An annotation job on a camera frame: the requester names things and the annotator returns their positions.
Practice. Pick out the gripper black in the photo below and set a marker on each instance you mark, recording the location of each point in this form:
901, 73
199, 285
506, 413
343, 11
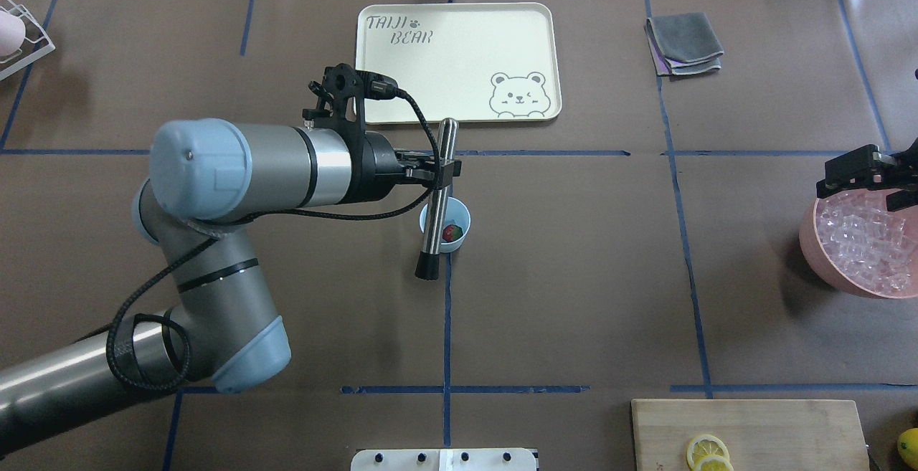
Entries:
855, 167
374, 168

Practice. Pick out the red strawberry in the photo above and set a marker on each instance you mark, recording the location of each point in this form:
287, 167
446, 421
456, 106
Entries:
452, 233

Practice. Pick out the steel muddler black tip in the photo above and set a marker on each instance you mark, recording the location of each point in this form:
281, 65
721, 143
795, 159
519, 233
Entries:
428, 262

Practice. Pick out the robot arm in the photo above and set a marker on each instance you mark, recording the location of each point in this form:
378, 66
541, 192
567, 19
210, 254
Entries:
209, 315

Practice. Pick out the light blue plastic cup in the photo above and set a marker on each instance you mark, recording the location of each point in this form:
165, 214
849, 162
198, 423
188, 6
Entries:
456, 212

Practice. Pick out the clear ice cubes pile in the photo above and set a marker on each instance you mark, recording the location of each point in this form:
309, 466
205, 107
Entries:
867, 243

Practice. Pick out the white cup rack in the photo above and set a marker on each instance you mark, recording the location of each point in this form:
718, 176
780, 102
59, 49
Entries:
37, 42

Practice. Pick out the pink cup on rack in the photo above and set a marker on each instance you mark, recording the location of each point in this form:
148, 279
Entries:
12, 33

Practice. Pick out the pink bowl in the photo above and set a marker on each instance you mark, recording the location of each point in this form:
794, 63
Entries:
819, 262

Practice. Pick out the cream bear tray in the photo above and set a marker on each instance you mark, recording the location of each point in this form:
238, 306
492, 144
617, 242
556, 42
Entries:
474, 62

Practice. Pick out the folded grey cloth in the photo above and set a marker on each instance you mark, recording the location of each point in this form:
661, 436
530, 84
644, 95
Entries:
683, 45

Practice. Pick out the wooden cutting board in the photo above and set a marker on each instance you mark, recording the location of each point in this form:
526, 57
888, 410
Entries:
760, 434

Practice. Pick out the lemon slices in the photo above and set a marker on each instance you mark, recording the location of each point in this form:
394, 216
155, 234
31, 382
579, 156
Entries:
708, 452

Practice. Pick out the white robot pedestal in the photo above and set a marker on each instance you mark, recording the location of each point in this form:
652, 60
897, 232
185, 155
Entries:
489, 458

